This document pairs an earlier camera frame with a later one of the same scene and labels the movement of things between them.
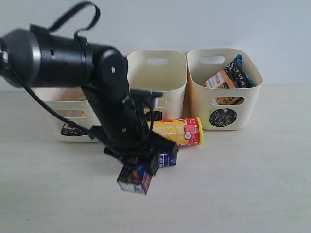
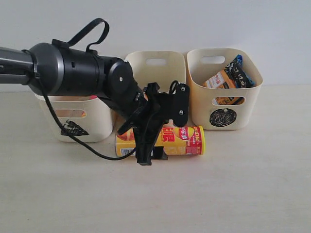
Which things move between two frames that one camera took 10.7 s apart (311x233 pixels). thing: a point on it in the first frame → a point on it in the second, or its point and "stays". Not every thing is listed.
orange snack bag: (223, 79) stays
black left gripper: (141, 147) → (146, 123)
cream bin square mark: (164, 71) stays
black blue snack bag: (236, 72) stays
